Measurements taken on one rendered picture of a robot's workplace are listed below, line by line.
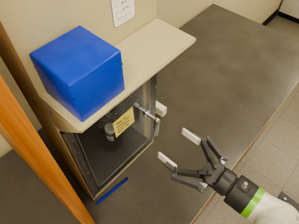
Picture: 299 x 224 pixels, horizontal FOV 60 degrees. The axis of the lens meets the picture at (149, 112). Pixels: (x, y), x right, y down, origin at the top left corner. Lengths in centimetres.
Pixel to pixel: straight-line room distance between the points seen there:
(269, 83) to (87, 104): 109
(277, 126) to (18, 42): 227
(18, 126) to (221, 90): 103
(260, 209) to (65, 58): 59
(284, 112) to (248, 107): 139
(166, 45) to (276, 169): 183
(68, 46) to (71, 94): 8
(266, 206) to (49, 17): 65
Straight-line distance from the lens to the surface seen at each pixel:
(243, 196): 75
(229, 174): 77
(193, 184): 76
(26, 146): 42
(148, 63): 52
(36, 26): 44
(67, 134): 60
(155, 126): 81
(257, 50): 156
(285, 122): 256
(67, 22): 47
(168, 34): 59
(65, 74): 38
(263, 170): 222
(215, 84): 130
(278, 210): 75
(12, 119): 37
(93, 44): 42
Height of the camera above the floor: 186
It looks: 53 degrees down
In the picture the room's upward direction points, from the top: straight up
